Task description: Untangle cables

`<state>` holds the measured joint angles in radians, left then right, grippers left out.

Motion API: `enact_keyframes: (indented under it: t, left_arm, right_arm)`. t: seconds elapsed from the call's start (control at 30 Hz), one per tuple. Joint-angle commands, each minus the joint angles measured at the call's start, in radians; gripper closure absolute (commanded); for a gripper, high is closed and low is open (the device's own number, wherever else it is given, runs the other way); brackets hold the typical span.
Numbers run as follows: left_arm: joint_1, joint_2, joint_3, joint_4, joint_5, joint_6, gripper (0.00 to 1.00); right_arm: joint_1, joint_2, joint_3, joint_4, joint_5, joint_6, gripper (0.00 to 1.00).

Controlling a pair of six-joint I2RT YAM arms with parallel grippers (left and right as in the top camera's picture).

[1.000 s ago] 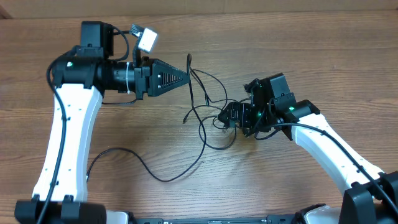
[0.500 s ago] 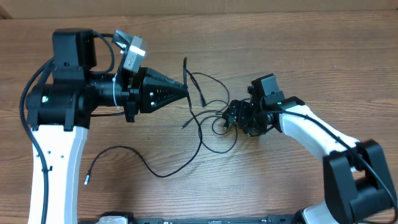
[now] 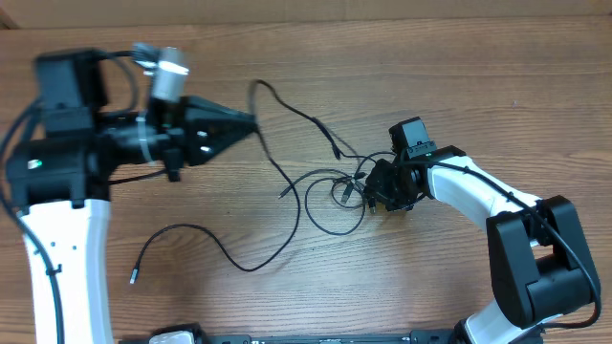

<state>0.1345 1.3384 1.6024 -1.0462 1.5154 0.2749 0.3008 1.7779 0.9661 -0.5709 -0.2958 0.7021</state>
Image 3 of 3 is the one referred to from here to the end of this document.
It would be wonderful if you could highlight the braided cable grey connector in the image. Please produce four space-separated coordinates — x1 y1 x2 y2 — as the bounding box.
330 172 377 214

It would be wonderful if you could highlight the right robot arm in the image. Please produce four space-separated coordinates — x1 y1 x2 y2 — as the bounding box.
364 118 602 344

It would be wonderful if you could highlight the thick black cable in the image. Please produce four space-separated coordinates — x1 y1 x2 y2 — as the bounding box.
278 151 398 237

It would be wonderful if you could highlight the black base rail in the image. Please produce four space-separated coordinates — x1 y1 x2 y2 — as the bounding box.
119 322 544 344

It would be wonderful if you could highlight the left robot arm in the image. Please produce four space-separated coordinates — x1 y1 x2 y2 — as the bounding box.
6 44 257 343

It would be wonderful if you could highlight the thin black cable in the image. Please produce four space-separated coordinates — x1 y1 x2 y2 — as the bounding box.
129 78 360 286

